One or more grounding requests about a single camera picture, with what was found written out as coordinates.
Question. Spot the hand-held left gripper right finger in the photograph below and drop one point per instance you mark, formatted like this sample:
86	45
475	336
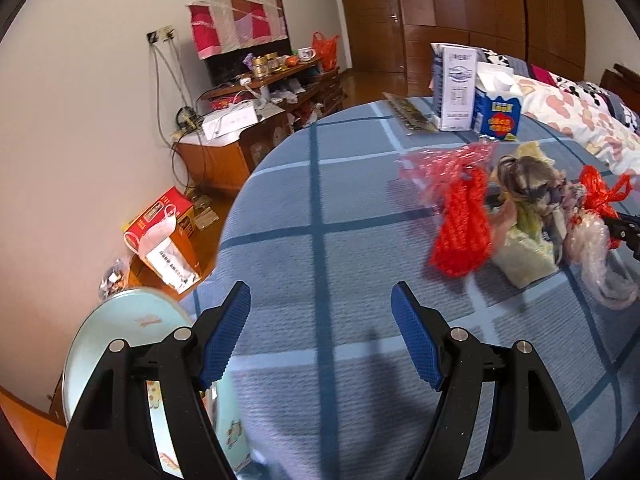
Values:
415	340

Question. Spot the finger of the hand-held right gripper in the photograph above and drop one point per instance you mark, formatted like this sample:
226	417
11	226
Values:
625	222
632	247

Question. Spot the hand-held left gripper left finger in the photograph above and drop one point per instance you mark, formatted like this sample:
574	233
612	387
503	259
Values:
227	335

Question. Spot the red knotted net bundle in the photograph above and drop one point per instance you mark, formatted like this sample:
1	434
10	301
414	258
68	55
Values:
595	192

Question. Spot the clear bubble wrap bag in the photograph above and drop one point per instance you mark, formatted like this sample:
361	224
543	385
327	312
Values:
590	250

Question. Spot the grey brown wrapper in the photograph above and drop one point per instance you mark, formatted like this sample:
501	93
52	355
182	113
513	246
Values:
530	180

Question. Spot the light blue enamel pot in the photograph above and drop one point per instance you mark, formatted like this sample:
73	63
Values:
115	320

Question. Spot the red net bag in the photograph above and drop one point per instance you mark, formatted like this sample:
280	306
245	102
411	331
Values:
462	230

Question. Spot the clear red plastic wrapper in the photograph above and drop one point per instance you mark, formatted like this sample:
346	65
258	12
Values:
430	170

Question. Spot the white plastic bag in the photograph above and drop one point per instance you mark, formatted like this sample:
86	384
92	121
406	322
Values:
167	260

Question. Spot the blue plaid tablecloth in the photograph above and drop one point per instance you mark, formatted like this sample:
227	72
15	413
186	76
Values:
350	260

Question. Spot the small packets on floor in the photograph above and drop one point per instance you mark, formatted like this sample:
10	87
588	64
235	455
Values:
206	212

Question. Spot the clear bag of candies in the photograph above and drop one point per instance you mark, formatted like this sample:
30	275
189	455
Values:
114	282

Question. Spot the wooden headboard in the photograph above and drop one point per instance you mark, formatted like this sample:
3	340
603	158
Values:
627	82

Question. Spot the red cardboard box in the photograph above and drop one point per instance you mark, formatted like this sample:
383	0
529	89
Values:
150	215

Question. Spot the short blue drink carton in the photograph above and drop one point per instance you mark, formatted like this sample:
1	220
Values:
497	115

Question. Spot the wooden television cabinet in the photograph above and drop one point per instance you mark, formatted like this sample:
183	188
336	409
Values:
220	165

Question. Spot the tall white milk carton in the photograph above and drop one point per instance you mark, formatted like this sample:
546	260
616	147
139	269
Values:
457	90

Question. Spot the white flat box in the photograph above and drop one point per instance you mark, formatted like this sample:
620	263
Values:
230	120

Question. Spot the flat dark foil packet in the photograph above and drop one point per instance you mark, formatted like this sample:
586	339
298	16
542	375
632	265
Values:
410	112

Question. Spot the wooden wardrobe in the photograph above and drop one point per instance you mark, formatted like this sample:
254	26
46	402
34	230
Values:
500	5

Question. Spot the black television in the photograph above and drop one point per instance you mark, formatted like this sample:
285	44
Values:
225	67

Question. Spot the gold lidded jar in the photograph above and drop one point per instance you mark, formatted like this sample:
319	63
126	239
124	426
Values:
259	66
272	62

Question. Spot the purple foil packet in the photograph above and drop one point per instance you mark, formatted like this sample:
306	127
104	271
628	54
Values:
248	60

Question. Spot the small orange object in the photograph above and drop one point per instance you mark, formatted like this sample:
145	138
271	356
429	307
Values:
292	60

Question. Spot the white mug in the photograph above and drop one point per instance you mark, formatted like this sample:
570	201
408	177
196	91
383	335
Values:
306	54

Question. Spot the red plastic bag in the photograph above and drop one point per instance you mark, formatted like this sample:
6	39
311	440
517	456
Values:
326	52

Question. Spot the wooden door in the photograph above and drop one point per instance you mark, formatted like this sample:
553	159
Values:
370	15

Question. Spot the wall socket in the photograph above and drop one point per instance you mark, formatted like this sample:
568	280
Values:
161	34

